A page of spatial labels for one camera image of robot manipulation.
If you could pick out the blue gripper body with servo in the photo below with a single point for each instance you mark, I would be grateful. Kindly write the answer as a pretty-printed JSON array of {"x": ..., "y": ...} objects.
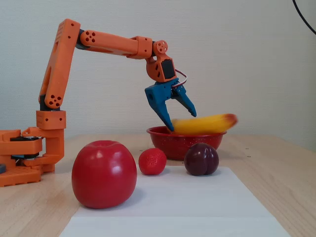
[{"x": 158, "y": 95}]

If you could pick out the dark purple toy plum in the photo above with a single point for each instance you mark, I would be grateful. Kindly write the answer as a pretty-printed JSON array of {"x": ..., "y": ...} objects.
[{"x": 201, "y": 159}]

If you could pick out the red speckled bowl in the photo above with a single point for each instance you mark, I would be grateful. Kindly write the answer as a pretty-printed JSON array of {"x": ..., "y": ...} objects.
[{"x": 177, "y": 144}]

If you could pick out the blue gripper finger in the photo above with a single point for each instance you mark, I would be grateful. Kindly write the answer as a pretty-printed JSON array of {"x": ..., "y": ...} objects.
[
  {"x": 164, "y": 113},
  {"x": 185, "y": 100}
]

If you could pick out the red toy strawberry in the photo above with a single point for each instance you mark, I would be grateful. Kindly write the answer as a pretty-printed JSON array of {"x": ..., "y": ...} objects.
[{"x": 151, "y": 161}]

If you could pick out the yellow toy banana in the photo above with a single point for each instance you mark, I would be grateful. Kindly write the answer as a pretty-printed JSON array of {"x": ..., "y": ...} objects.
[{"x": 205, "y": 124}]

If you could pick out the orange robot base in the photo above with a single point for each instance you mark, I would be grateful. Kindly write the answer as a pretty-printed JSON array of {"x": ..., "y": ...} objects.
[{"x": 14, "y": 176}]

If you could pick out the white paper sheet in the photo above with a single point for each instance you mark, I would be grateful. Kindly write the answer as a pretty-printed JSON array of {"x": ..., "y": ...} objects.
[{"x": 172, "y": 212}]

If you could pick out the red toy apple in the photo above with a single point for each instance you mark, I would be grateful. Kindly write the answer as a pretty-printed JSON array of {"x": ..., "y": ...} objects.
[{"x": 103, "y": 175}]

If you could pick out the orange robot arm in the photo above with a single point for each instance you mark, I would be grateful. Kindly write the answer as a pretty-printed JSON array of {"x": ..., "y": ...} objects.
[{"x": 60, "y": 61}]

